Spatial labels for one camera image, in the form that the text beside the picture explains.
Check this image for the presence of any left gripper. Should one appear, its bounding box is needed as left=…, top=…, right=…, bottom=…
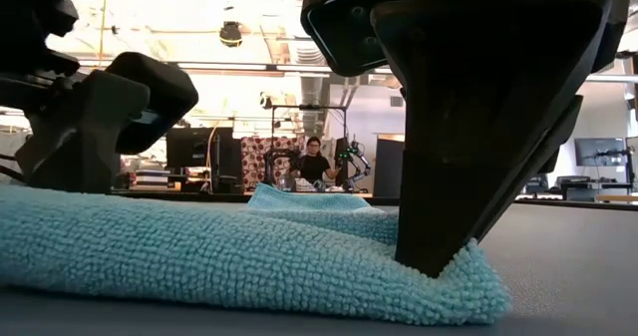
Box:
left=0, top=0, right=152, bottom=195

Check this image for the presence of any blue microfibre towel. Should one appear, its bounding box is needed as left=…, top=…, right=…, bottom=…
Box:
left=0, top=181, right=513, bottom=326

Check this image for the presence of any black computer monitor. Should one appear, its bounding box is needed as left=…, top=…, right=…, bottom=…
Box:
left=572, top=137, right=628, bottom=168
left=164, top=126, right=235, bottom=169

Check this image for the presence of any background desk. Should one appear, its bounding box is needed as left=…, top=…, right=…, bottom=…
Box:
left=555, top=174, right=638, bottom=202

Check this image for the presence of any striped stack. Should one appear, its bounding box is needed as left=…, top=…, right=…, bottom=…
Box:
left=130, top=168, right=171, bottom=191

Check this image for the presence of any black cabinet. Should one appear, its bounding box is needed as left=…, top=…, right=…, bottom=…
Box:
left=372, top=135, right=406, bottom=199

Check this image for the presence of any person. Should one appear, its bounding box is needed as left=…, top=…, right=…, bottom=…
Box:
left=290, top=135, right=343, bottom=186

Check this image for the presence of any long ceiling light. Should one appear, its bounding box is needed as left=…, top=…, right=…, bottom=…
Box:
left=174, top=61, right=395, bottom=77

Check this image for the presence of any red white patterned board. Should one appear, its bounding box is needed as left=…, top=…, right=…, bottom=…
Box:
left=240, top=135, right=308, bottom=191

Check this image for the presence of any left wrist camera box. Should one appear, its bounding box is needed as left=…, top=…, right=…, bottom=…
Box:
left=105, top=51, right=200, bottom=157

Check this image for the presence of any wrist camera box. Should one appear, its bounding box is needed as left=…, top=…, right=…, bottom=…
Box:
left=105, top=51, right=200, bottom=157
left=300, top=0, right=406, bottom=78

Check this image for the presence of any yellow hanging strap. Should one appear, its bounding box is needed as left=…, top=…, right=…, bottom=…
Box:
left=98, top=0, right=110, bottom=69

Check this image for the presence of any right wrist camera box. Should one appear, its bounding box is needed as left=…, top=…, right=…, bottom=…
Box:
left=300, top=0, right=406, bottom=78

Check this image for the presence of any grey ventilation duct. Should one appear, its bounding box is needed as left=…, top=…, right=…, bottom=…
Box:
left=291, top=46, right=333, bottom=138

